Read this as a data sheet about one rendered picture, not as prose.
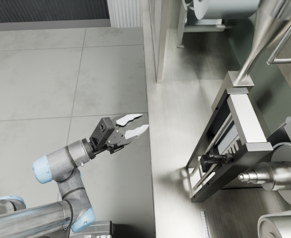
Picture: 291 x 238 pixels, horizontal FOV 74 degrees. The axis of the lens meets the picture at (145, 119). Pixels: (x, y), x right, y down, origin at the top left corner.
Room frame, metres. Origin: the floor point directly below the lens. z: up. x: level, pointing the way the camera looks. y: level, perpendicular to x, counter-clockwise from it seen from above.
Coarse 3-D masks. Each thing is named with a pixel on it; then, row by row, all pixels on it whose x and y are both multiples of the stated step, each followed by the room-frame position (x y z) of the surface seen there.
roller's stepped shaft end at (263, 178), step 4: (248, 172) 0.14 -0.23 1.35; (252, 172) 0.14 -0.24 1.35; (256, 172) 0.14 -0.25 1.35; (260, 172) 0.14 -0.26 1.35; (264, 172) 0.14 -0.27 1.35; (240, 176) 0.13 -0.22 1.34; (244, 176) 0.13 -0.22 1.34; (248, 176) 0.13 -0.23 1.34; (252, 176) 0.13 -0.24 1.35; (256, 176) 0.13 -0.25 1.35; (260, 176) 0.13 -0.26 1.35; (264, 176) 0.13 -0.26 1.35; (268, 176) 0.13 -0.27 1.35; (244, 180) 0.12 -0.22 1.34; (248, 180) 0.12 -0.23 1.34; (252, 180) 0.12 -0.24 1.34; (256, 180) 0.12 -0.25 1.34; (260, 180) 0.12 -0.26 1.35; (264, 180) 0.12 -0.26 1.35; (268, 180) 0.12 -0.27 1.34
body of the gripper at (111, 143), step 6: (114, 126) 0.32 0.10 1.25; (114, 132) 0.30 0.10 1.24; (84, 138) 0.28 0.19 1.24; (108, 138) 0.28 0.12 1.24; (114, 138) 0.28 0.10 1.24; (120, 138) 0.28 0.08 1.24; (84, 144) 0.25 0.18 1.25; (90, 144) 0.26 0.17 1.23; (108, 144) 0.26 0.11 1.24; (114, 144) 0.26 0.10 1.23; (90, 150) 0.24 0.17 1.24; (96, 150) 0.25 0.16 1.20; (102, 150) 0.26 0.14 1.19; (108, 150) 0.27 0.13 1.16; (114, 150) 0.26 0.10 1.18; (90, 156) 0.22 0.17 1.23
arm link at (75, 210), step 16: (80, 192) 0.14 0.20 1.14; (32, 208) 0.08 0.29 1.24; (48, 208) 0.08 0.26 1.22; (64, 208) 0.08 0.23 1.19; (80, 208) 0.09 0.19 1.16; (0, 224) 0.04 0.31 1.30; (16, 224) 0.04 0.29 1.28; (32, 224) 0.04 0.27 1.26; (48, 224) 0.04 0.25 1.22; (64, 224) 0.05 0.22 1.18; (80, 224) 0.05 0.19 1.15
